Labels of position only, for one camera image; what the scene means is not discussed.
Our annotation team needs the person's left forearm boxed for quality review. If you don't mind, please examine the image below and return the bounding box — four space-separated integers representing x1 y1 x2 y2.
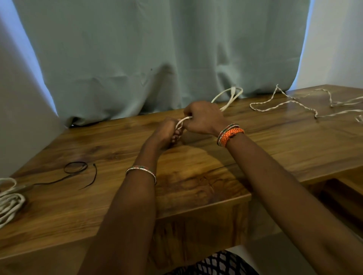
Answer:
78 139 159 275

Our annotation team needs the wooden desk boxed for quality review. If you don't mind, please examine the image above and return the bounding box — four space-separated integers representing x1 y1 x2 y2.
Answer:
0 84 363 275

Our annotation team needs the person's right forearm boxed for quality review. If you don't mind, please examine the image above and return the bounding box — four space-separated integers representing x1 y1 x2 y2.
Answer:
226 133 363 275

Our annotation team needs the person's right hand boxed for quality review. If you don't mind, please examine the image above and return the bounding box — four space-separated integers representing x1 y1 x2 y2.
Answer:
183 101 230 137

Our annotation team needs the plain white cable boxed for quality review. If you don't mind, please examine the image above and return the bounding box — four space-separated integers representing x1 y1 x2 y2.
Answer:
174 86 244 131

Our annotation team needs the teal fabric curtain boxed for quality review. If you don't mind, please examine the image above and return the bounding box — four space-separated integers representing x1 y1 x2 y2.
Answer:
12 0 311 127

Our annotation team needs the long black twist tie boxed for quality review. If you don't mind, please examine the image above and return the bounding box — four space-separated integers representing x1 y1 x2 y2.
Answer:
34 161 88 186

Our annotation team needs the person's left hand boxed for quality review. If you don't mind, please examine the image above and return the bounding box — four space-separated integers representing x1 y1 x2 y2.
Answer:
144 117 184 151

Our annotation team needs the wooden drawer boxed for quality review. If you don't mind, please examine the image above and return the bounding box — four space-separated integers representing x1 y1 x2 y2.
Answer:
312 175 363 236

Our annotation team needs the orange braided bracelet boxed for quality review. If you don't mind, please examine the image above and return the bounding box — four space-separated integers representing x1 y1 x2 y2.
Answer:
216 123 240 147
219 127 245 148

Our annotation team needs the silver beaded bangle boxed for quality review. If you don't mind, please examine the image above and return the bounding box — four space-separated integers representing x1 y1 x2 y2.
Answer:
126 165 157 185

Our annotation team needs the short black twist tie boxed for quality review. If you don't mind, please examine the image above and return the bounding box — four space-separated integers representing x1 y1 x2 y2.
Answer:
79 163 98 190

